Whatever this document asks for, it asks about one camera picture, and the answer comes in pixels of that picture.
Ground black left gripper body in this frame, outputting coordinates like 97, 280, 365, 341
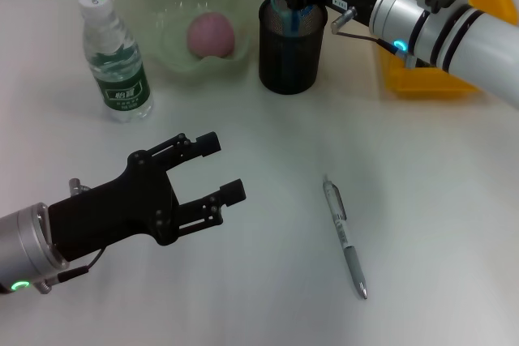
47, 151, 180, 262

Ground blue scissors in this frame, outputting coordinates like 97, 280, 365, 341
270, 0, 315, 79

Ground pink toy peach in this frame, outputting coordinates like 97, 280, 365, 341
186, 12, 236, 59

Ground clear green-label water bottle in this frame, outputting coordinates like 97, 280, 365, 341
78, 0, 155, 123

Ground silver ballpoint pen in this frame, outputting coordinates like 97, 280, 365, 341
322, 174, 369, 301

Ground black mesh pen holder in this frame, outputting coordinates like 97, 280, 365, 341
258, 0, 328, 96

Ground translucent green fruit plate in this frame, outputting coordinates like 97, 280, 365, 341
113, 0, 264, 79

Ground yellow plastic bin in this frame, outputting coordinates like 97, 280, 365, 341
375, 0, 519, 98

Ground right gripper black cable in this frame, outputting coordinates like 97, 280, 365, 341
330, 6, 409, 55

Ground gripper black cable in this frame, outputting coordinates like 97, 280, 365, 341
330, 6, 409, 55
38, 177, 107, 295

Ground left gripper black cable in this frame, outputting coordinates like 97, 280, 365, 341
38, 177, 107, 295

